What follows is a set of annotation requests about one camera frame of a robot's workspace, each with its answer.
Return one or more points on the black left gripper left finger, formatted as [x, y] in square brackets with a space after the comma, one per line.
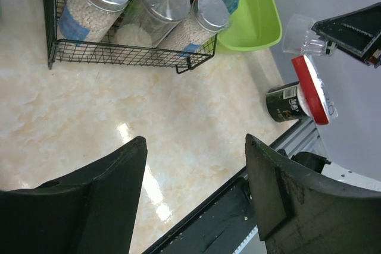
[90, 210]

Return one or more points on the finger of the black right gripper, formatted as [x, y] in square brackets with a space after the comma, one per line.
[356, 33]

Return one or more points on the green plastic tub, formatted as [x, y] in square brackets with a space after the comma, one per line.
[255, 25]

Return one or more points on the black wire rack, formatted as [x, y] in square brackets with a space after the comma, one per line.
[105, 52]

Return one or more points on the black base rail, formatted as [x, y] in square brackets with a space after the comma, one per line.
[221, 222]

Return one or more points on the upturned wine glass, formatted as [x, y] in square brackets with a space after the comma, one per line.
[147, 22]

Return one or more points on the dark jar at right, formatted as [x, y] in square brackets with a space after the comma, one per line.
[287, 103]

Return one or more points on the silver lid spice jar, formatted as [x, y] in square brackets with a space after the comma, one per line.
[88, 20]

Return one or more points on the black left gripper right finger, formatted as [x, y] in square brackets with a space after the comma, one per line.
[301, 211]

